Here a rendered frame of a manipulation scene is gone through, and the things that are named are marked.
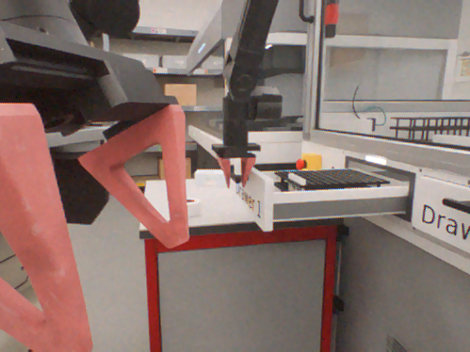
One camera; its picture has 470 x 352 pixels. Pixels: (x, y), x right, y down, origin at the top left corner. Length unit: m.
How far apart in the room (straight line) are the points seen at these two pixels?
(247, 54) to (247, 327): 0.78
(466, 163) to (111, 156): 0.66
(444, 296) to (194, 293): 0.61
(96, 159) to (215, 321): 0.92
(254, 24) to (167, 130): 0.51
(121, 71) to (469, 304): 0.76
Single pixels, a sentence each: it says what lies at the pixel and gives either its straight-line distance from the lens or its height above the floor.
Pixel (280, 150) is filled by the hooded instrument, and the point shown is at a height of 0.87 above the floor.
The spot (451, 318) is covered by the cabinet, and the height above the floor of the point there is 0.66.
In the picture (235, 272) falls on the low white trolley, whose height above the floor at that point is 0.60.
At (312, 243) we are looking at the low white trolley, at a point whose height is 0.67.
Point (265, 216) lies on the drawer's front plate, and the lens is 0.71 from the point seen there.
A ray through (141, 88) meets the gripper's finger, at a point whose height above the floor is 1.08.
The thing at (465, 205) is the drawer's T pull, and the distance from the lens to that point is 0.69.
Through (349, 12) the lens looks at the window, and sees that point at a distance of 1.18.
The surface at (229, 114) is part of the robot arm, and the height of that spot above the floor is 1.06.
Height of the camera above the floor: 1.07
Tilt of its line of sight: 12 degrees down
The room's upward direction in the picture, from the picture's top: straight up
